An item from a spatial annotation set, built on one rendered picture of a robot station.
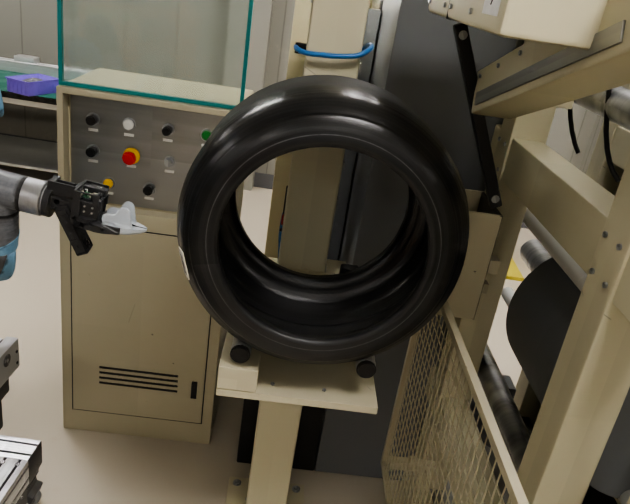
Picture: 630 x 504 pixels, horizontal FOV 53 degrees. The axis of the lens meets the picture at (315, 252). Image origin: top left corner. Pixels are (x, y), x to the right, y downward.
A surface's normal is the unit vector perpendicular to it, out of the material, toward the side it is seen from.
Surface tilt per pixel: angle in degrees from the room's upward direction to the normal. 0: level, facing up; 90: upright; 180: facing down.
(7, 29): 90
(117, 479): 0
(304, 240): 90
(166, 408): 90
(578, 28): 90
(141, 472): 0
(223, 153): 63
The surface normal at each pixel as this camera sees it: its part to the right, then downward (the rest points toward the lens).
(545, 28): 0.00, 0.40
